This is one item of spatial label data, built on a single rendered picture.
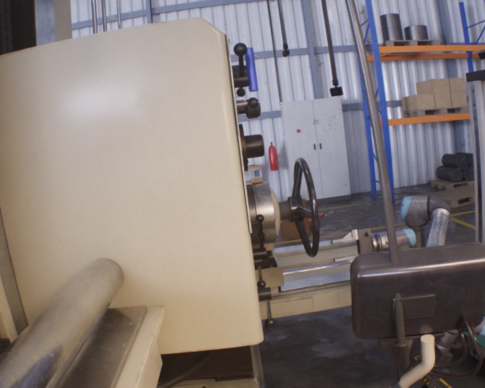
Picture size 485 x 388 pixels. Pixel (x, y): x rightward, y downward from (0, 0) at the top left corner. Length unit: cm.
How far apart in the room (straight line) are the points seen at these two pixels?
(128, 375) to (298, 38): 882
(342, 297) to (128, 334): 160
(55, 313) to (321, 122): 798
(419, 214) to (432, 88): 688
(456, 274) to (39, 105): 106
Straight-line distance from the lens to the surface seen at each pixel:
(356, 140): 935
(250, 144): 125
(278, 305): 229
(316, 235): 142
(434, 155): 1009
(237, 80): 111
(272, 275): 204
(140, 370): 81
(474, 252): 98
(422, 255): 96
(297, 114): 842
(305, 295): 230
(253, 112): 144
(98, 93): 104
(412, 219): 197
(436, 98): 871
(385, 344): 109
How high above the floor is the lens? 160
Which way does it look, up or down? 8 degrees down
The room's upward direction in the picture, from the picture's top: 7 degrees counter-clockwise
